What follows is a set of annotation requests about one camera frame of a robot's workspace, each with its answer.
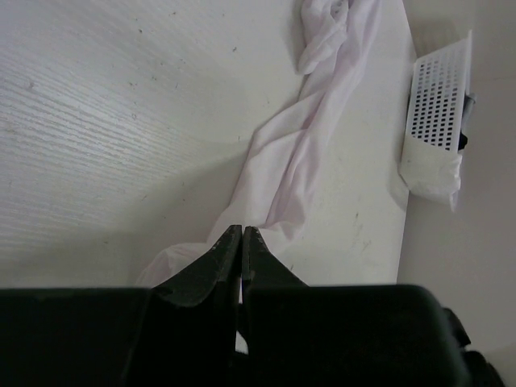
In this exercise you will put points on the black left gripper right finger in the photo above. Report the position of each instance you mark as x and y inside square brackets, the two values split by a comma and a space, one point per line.
[353, 335]

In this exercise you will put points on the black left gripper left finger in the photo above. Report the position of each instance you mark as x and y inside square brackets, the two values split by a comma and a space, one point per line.
[188, 334]

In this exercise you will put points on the light pink tank top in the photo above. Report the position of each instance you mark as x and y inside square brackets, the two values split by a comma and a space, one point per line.
[276, 187]

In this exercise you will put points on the crumpled white tank top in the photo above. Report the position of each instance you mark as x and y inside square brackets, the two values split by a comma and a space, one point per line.
[434, 180]

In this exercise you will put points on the crumpled black tank top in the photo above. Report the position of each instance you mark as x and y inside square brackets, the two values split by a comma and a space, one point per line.
[463, 141]

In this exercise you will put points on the crumpled grey tank top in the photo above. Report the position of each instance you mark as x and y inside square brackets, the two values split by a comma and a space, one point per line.
[468, 106]

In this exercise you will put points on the white perforated plastic basket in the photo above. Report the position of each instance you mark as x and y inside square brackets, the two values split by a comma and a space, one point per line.
[439, 82]

